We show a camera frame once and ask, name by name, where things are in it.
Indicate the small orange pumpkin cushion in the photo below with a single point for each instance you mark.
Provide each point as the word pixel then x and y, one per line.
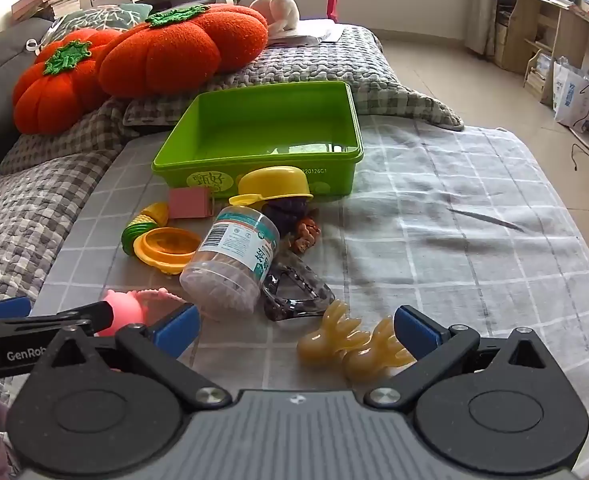
pixel 54 90

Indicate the grey checkered quilt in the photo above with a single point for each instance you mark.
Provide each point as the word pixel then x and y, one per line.
pixel 324 65

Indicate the orange toy plate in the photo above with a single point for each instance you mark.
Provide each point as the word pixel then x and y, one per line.
pixel 167 250

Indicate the grey grid-patterned sheet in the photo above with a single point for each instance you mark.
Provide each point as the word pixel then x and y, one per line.
pixel 449 270

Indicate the teal patterned pillow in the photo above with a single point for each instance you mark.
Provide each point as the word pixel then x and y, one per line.
pixel 109 16

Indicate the green plastic box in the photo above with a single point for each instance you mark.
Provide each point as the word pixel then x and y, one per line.
pixel 274 125

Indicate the large orange pumpkin cushion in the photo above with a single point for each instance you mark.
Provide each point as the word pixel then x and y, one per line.
pixel 184 50

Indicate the pink block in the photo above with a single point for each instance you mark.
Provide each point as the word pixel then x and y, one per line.
pixel 189 203

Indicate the clear cotton swab jar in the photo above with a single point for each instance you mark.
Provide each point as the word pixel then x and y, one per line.
pixel 234 265

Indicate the white papers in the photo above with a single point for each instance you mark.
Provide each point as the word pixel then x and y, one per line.
pixel 314 32

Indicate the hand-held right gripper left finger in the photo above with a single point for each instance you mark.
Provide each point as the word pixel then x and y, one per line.
pixel 179 330

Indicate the stack of books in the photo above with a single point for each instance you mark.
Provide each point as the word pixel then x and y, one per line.
pixel 49 2

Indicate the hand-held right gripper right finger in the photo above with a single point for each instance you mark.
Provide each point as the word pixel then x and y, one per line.
pixel 417 332

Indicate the small brown figurine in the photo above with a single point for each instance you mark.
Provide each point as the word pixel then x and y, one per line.
pixel 307 235

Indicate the red chair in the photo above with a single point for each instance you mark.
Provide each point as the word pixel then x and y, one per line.
pixel 333 2

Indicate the purple toy grapes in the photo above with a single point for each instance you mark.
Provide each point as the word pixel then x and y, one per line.
pixel 287 215

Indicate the white paper shopping bag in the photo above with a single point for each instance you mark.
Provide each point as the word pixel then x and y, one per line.
pixel 574 97

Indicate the small wooden rack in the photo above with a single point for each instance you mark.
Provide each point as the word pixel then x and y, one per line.
pixel 539 77

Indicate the yellow toy corn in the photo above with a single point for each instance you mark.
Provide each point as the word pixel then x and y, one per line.
pixel 144 222

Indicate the white pink plush bunny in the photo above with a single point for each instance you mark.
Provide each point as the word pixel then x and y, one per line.
pixel 282 12

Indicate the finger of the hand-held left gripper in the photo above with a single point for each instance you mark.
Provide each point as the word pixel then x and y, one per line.
pixel 4 306
pixel 34 324

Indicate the pink rubber toy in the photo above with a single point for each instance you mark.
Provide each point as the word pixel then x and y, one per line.
pixel 124 310

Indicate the wooden desk with shelves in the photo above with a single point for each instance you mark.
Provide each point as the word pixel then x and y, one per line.
pixel 549 25

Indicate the grey curtain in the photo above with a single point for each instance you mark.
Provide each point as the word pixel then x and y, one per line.
pixel 484 5

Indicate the metal binder clips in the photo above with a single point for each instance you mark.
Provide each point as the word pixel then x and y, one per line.
pixel 299 305

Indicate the yellow toy pot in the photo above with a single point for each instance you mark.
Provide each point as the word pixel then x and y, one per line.
pixel 274 182

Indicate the amber antler hair clip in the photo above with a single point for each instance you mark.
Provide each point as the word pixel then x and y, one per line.
pixel 344 345

